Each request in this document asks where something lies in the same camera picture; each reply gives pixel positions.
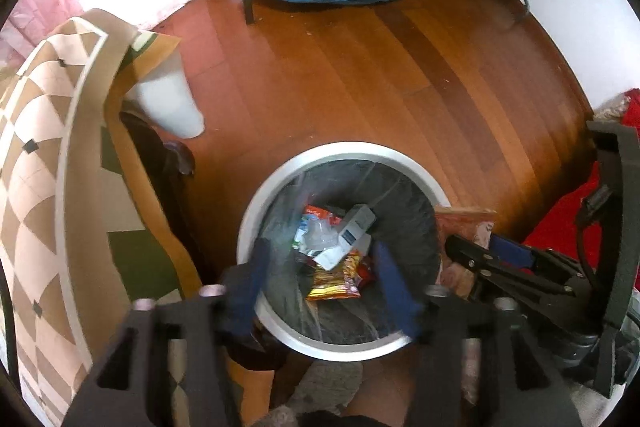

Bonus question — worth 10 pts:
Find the red snack packet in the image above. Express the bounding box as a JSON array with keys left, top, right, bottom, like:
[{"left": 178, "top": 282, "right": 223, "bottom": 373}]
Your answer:
[{"left": 305, "top": 205, "right": 344, "bottom": 226}]

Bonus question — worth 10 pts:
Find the checkered printed tablecloth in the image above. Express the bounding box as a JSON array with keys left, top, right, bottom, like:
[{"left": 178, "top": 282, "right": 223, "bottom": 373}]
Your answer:
[{"left": 0, "top": 9, "right": 140, "bottom": 427}]

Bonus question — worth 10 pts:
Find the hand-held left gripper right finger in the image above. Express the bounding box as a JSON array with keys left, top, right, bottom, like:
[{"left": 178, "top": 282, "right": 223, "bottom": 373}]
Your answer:
[{"left": 372, "top": 239, "right": 584, "bottom": 427}]

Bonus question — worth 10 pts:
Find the brown green under cloth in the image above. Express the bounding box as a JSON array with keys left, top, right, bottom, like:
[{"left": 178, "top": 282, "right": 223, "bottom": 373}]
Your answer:
[{"left": 100, "top": 28, "right": 277, "bottom": 427}]

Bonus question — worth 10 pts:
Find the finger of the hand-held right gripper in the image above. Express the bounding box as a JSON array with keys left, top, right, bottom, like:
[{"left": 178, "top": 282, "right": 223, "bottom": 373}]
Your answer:
[
  {"left": 471, "top": 270, "right": 572, "bottom": 309},
  {"left": 445, "top": 234, "right": 584, "bottom": 281}
]

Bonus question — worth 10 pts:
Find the round white trash bin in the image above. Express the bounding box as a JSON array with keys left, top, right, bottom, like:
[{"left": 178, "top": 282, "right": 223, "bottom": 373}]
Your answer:
[{"left": 237, "top": 141, "right": 454, "bottom": 362}]

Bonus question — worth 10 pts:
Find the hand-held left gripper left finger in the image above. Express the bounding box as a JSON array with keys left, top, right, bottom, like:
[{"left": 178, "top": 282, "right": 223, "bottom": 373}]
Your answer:
[{"left": 62, "top": 237, "right": 274, "bottom": 427}]

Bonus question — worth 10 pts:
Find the white blue box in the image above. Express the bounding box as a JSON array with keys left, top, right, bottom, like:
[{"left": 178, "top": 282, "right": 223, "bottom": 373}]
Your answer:
[{"left": 316, "top": 204, "right": 377, "bottom": 271}]

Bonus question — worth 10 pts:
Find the white plastic sheet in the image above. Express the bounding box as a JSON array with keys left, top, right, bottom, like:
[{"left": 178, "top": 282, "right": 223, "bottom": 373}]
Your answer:
[{"left": 125, "top": 56, "right": 206, "bottom": 139}]

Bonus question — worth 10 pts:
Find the orange yellow snack packet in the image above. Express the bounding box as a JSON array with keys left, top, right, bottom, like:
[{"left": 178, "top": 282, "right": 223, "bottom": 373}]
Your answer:
[{"left": 305, "top": 250, "right": 364, "bottom": 302}]

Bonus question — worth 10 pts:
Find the grey fuzzy slipper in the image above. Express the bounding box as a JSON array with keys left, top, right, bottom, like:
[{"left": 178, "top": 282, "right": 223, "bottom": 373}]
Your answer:
[{"left": 287, "top": 359, "right": 364, "bottom": 416}]

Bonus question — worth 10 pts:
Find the crushed red soda can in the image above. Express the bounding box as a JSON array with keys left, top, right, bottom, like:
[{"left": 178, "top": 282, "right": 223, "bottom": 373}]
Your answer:
[{"left": 357, "top": 256, "right": 377, "bottom": 289}]

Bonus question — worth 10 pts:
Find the dark wooden table leg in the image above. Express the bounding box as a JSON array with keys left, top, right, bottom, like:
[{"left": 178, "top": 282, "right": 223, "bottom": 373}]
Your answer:
[{"left": 119, "top": 111, "right": 197, "bottom": 260}]

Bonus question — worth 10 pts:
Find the dark plastic bin liner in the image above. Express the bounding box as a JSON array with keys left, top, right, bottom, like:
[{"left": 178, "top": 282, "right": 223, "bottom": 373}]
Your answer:
[{"left": 255, "top": 159, "right": 442, "bottom": 344}]

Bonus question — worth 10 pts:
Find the red cloth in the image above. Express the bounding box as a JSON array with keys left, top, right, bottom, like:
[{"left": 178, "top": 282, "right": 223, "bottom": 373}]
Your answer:
[{"left": 520, "top": 89, "right": 640, "bottom": 294}]

